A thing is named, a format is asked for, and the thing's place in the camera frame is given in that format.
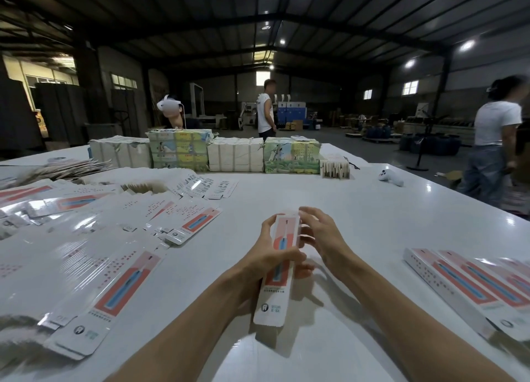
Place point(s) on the person's left hand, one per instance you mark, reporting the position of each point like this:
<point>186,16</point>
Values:
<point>263,262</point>

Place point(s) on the square bright window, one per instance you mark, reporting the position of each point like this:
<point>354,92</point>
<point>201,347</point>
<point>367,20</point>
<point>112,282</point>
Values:
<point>262,79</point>

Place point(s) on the pile of carton blanks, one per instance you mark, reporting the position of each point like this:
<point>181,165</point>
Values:
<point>79,249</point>

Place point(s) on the double wall window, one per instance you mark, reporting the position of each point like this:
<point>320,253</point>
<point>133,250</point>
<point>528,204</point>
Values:
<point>410,88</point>

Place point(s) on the small black tool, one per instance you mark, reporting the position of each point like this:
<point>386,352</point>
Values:
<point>352,162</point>

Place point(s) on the pile of grey flat sheets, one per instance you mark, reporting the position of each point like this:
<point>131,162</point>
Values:
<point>50,169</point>

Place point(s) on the person's right hand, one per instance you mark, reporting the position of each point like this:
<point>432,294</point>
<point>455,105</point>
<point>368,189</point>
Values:
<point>327,238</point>

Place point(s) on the green printed carton bundle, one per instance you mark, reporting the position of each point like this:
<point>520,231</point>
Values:
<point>291,156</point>

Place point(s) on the person's right forearm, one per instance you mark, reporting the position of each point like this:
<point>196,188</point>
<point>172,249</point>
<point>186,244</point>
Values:
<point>426,328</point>

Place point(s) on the blue bins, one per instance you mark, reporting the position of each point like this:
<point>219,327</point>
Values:
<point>431,145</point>

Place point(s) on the white plastic bags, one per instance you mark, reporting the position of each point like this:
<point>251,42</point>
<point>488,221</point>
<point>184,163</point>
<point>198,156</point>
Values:
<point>519,202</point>

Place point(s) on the small wall window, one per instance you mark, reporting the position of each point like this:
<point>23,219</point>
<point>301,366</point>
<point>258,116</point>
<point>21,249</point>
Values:
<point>367,94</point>

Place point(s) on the dark grey cabinet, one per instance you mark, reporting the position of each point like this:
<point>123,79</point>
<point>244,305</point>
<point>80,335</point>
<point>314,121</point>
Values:
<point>60,112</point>

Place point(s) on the grey crate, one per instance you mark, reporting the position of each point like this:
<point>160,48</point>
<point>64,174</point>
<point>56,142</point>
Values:
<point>103,131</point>

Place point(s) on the white headset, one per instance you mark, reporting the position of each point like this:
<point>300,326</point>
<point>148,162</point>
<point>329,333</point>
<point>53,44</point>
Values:
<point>170,105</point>

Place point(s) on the blue machine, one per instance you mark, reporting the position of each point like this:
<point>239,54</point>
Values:
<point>291,115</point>

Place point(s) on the red white carton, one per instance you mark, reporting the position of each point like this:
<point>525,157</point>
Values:
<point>272,307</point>

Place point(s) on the small white object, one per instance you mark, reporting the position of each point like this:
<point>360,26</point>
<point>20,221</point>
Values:
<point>391,177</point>

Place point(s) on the row of white cartons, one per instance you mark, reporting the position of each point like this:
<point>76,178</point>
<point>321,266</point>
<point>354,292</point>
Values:
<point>236,155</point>
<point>120,152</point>

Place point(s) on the black floor stand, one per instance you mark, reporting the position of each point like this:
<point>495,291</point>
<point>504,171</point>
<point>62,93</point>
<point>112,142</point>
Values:
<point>426,144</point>

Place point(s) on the green yellow carton bundle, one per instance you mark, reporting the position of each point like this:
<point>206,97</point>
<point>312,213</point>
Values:
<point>180,150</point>

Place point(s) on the small beige card stack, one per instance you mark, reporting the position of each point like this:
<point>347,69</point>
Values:
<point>335,170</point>

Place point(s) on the person's left forearm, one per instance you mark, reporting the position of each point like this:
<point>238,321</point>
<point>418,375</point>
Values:
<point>182,336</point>

